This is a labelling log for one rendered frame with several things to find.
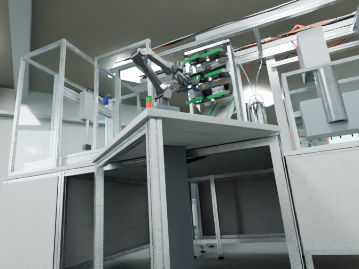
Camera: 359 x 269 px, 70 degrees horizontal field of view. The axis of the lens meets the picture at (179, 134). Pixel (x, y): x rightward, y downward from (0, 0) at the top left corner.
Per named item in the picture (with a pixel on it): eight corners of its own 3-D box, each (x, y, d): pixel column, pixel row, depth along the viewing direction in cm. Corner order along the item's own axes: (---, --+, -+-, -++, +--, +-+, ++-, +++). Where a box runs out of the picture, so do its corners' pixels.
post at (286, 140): (295, 160, 245) (270, 37, 283) (285, 162, 248) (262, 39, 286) (295, 161, 249) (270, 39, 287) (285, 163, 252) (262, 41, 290)
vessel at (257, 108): (268, 128, 228) (261, 90, 239) (252, 131, 233) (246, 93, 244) (270, 132, 241) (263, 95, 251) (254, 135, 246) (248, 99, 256)
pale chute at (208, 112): (205, 127, 162) (202, 121, 160) (187, 132, 168) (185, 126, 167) (215, 107, 183) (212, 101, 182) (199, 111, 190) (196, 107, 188)
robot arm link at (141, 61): (135, 49, 138) (142, 45, 142) (128, 55, 143) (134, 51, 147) (169, 98, 148) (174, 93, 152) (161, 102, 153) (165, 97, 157)
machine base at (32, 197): (52, 302, 162) (59, 167, 185) (-13, 297, 184) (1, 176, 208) (156, 257, 286) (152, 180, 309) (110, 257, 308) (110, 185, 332)
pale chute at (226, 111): (228, 123, 156) (226, 117, 155) (209, 127, 163) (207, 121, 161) (236, 102, 178) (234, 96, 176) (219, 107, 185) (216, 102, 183)
